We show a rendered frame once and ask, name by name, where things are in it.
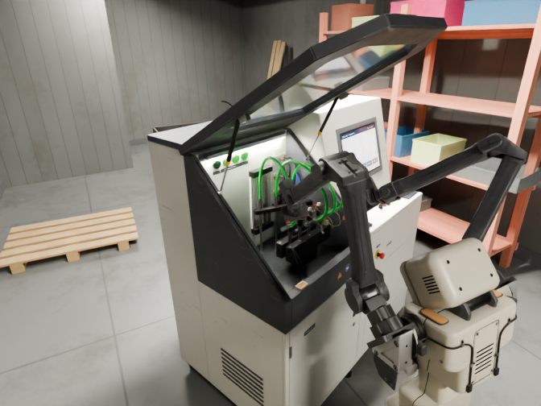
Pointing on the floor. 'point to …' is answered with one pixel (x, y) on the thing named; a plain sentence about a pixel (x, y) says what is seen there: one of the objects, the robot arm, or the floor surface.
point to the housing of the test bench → (179, 241)
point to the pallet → (21, 256)
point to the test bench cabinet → (247, 354)
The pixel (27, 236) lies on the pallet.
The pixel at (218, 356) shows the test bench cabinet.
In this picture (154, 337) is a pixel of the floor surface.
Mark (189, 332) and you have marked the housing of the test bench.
